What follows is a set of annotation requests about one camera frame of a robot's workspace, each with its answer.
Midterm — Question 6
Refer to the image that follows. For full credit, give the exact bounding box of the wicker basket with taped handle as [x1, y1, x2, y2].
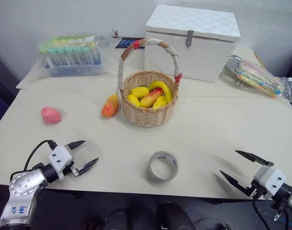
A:
[115, 38, 184, 128]

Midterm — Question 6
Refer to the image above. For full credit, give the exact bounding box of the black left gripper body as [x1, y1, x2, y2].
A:
[65, 145, 81, 178]

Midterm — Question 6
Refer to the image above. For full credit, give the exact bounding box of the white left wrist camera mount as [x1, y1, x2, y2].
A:
[48, 145, 75, 181]

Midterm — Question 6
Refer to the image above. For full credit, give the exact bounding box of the red yellow toy mango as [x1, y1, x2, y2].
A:
[101, 94, 120, 118]
[139, 88, 164, 109]

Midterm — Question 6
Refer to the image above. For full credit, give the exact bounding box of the yellow toy lemon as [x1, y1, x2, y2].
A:
[127, 94, 140, 107]
[131, 87, 150, 99]
[152, 95, 168, 110]

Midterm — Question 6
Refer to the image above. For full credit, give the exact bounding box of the white woven lidded box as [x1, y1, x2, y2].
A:
[143, 4, 242, 83]

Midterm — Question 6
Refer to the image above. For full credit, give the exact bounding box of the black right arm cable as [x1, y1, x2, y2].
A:
[252, 191, 288, 230]

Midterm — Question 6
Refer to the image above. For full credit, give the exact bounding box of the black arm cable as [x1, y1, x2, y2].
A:
[23, 139, 57, 171]
[252, 191, 288, 230]

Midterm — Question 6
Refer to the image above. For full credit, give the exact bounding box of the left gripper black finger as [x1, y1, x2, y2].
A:
[79, 157, 99, 177]
[66, 140, 86, 152]

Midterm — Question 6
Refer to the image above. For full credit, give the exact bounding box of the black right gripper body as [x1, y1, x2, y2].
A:
[250, 180, 271, 200]

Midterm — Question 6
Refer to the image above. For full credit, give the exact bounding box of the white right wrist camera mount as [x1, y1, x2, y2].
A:
[253, 165, 288, 196]

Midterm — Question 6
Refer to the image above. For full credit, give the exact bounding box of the yellow toy banana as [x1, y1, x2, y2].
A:
[148, 80, 174, 104]

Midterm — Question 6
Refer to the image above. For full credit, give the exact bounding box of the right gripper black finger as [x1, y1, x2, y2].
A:
[219, 170, 254, 195]
[234, 149, 275, 167]

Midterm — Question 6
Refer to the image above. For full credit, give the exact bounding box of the pink toy peach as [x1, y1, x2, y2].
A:
[41, 106, 62, 125]

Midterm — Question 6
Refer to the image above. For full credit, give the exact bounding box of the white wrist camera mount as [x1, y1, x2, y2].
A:
[253, 165, 288, 196]
[48, 145, 75, 181]

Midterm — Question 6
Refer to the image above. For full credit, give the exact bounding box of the blue patterned flat item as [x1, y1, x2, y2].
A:
[114, 37, 147, 49]

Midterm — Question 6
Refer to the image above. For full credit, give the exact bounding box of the metal box latch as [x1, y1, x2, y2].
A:
[185, 30, 194, 48]

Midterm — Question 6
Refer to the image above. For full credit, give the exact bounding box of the bagged rack of capped tubes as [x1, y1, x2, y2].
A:
[36, 33, 123, 78]

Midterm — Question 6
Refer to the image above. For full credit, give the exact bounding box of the bag of colourful sticks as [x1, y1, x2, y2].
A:
[223, 53, 292, 104]

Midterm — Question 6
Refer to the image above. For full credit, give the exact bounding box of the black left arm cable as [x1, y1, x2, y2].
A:
[23, 139, 57, 171]

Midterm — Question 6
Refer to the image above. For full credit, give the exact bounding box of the grey tape roll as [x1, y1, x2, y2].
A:
[149, 150, 180, 184]

